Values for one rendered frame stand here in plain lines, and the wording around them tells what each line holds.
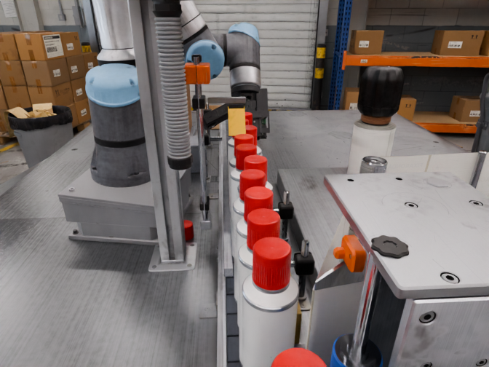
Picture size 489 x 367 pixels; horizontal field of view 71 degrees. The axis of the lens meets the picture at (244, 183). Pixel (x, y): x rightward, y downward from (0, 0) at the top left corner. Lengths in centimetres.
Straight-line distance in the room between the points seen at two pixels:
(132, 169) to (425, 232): 64
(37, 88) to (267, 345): 408
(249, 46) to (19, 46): 359
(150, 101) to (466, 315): 49
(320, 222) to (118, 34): 59
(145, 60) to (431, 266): 47
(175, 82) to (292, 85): 452
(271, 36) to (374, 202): 466
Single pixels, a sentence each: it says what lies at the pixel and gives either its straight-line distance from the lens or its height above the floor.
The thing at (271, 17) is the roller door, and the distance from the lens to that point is 487.
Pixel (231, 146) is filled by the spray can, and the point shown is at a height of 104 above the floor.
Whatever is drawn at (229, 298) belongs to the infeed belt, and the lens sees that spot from 55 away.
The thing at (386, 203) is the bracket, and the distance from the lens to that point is 26.
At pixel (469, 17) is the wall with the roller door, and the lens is 545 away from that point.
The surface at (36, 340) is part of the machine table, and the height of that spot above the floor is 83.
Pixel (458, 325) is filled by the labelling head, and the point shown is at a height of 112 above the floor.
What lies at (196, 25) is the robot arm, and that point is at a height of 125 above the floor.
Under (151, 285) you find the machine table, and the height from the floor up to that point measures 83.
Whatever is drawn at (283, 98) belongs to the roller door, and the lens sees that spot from 498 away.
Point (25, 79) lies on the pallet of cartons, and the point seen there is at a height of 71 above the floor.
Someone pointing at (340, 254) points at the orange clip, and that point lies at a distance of 31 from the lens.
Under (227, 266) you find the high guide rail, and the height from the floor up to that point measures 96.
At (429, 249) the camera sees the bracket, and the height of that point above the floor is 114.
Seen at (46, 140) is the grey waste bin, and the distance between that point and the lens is 303.
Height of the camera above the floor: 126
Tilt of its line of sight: 25 degrees down
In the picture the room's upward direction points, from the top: straight up
